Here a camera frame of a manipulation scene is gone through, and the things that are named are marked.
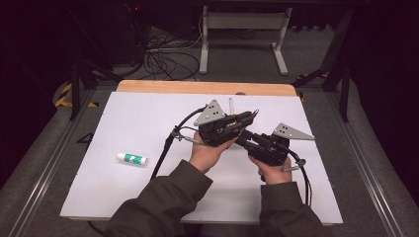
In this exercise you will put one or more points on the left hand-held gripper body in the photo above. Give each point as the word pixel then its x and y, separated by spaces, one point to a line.
pixel 217 131

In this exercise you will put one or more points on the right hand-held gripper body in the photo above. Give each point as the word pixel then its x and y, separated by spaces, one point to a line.
pixel 268 148

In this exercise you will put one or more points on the white pen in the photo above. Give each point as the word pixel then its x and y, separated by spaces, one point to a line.
pixel 231 105

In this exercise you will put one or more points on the green and white glue stick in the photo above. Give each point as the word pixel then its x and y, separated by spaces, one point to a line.
pixel 131 158

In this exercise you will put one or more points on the person's left hand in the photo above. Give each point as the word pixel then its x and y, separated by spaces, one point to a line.
pixel 207 154

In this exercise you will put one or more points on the person's right hand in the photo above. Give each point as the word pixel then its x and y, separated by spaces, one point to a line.
pixel 273 173

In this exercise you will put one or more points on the white table cover sheet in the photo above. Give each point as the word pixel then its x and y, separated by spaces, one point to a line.
pixel 138 115

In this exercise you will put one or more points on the black metal stand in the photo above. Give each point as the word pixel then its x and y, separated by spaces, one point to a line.
pixel 344 95
pixel 75 89

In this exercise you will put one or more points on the dark equipment rack red light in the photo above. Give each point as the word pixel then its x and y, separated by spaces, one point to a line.
pixel 122 33

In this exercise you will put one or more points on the yellow and black hazard tape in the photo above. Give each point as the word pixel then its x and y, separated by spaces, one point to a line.
pixel 62 102

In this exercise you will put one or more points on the grey metal desk frame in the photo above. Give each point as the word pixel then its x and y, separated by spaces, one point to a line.
pixel 243 20

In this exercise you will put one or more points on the aluminium floor rail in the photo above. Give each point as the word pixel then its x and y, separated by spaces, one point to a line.
pixel 33 204
pixel 372 184

